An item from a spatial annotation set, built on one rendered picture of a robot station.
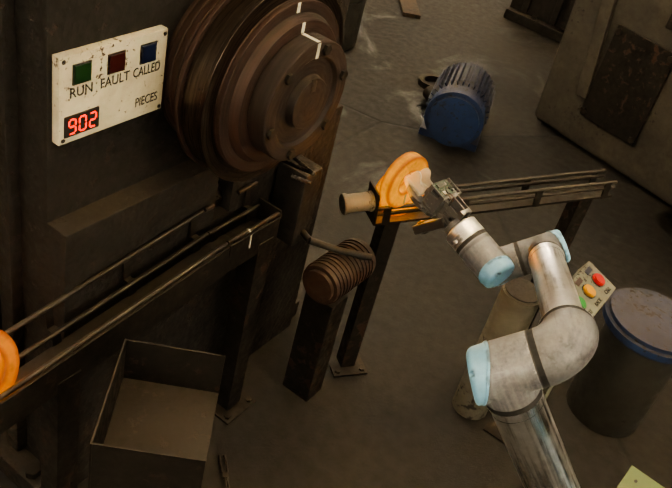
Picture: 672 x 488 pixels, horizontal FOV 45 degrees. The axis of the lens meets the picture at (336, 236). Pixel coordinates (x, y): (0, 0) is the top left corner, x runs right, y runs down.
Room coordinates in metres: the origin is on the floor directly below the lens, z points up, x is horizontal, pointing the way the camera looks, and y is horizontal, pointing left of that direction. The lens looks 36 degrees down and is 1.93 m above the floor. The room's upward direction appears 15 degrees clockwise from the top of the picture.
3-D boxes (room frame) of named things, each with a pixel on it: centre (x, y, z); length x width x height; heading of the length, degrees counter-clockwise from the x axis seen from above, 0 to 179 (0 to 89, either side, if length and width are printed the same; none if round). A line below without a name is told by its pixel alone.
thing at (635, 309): (2.06, -1.04, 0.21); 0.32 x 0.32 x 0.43
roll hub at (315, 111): (1.56, 0.15, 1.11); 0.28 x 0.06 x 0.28; 152
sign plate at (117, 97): (1.36, 0.49, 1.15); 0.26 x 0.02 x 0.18; 152
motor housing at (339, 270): (1.84, -0.04, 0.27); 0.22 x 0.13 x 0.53; 152
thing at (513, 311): (1.91, -0.57, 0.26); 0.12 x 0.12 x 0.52
